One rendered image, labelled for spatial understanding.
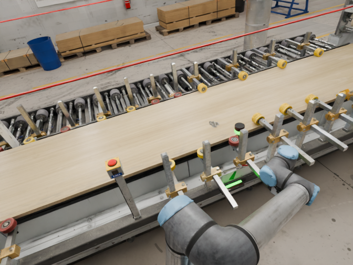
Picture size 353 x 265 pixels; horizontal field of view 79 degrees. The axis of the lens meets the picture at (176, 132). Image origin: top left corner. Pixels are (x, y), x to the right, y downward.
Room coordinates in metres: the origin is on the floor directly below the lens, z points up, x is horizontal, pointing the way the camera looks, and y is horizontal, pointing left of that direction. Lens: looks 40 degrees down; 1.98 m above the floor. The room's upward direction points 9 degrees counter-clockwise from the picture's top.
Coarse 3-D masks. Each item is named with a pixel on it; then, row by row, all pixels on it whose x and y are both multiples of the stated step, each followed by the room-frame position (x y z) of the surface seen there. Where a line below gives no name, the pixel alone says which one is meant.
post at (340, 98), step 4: (340, 96) 1.11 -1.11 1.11; (344, 96) 1.10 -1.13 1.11; (336, 100) 1.12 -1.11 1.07; (340, 100) 1.10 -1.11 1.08; (336, 104) 1.11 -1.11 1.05; (340, 104) 1.10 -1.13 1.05; (332, 108) 1.13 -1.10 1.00; (336, 108) 1.10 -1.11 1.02; (332, 112) 1.12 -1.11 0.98; (336, 112) 1.10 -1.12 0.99; (328, 120) 1.12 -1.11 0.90; (328, 124) 1.11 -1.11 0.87; (332, 124) 1.10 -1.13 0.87; (324, 128) 1.12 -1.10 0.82; (328, 128) 1.10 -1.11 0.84; (328, 132) 1.11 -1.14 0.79; (320, 136) 1.13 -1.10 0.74
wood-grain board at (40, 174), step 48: (336, 48) 2.27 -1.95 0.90; (192, 96) 1.75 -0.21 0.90; (240, 96) 1.62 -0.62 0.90; (288, 96) 1.50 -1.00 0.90; (336, 96) 1.39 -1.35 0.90; (48, 144) 1.37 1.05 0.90; (96, 144) 1.27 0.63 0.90; (144, 144) 1.18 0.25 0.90; (192, 144) 1.10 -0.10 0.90; (0, 192) 0.94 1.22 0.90; (48, 192) 0.88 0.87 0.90
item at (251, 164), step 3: (234, 147) 1.05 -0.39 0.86; (237, 147) 1.04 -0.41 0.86; (237, 150) 1.01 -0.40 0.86; (237, 153) 1.01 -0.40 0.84; (249, 159) 0.91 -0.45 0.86; (246, 162) 0.91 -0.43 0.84; (249, 162) 0.89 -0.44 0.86; (252, 162) 0.88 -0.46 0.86; (249, 165) 0.88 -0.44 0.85; (252, 165) 0.86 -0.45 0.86; (255, 165) 0.86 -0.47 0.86; (252, 168) 0.85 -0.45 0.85; (255, 168) 0.83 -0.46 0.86; (258, 168) 0.83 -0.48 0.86; (255, 171) 0.82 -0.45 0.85; (258, 171) 0.81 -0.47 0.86; (255, 174) 0.81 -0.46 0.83; (258, 174) 0.79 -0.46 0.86; (258, 177) 0.78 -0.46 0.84; (261, 180) 0.76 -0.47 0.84; (264, 183) 0.73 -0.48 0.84; (267, 186) 0.70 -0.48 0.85
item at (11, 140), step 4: (0, 120) 1.48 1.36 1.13; (0, 124) 1.45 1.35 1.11; (0, 128) 1.44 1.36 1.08; (4, 128) 1.45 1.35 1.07; (0, 132) 1.43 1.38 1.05; (4, 132) 1.44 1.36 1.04; (8, 132) 1.46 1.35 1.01; (4, 136) 1.43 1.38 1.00; (8, 136) 1.44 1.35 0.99; (12, 136) 1.47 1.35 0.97; (8, 140) 1.43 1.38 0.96; (12, 140) 1.44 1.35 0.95; (16, 140) 1.47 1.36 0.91; (12, 144) 1.44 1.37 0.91; (16, 144) 1.44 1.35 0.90
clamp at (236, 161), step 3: (246, 153) 0.96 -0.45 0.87; (249, 153) 0.96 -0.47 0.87; (246, 156) 0.94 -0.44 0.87; (249, 156) 0.93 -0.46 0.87; (252, 156) 0.93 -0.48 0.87; (234, 159) 0.93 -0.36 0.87; (237, 159) 0.92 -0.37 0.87; (246, 159) 0.91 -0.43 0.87; (252, 159) 0.92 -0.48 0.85; (234, 162) 0.92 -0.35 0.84; (237, 162) 0.90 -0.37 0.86; (240, 162) 0.90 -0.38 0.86; (243, 162) 0.90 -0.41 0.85
